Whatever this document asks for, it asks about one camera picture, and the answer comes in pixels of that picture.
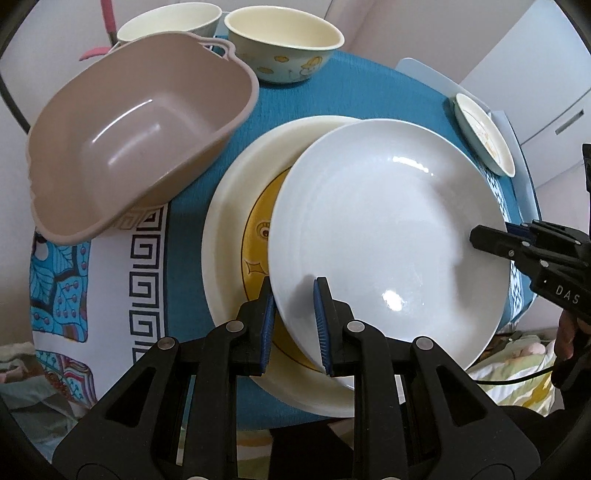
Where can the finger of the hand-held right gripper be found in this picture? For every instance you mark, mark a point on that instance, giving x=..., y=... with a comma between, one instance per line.
x=494, y=242
x=549, y=235

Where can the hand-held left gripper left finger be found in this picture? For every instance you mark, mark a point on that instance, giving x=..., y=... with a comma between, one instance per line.
x=267, y=325

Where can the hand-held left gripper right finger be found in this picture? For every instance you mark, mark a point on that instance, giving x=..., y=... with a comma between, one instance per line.
x=322, y=325

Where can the large white plate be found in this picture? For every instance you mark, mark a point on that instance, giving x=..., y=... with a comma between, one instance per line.
x=392, y=221

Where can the cream plate with yellow design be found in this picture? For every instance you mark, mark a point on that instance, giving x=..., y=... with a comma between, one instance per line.
x=231, y=221

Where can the small cream plate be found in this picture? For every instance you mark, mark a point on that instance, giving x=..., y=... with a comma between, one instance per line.
x=482, y=129

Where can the cream bowl with floral print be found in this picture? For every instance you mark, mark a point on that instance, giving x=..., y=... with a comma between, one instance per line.
x=281, y=64

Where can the plain cream bowl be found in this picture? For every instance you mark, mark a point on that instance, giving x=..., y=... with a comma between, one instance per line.
x=171, y=18

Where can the person's right hand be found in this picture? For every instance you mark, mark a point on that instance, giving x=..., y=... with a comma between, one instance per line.
x=566, y=337

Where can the white cabinet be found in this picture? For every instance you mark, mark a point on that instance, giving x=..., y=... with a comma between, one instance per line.
x=531, y=69

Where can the blue patterned tablecloth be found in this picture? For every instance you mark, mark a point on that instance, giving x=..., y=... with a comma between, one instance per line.
x=295, y=101

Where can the black rod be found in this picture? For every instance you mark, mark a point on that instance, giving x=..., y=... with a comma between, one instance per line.
x=14, y=106

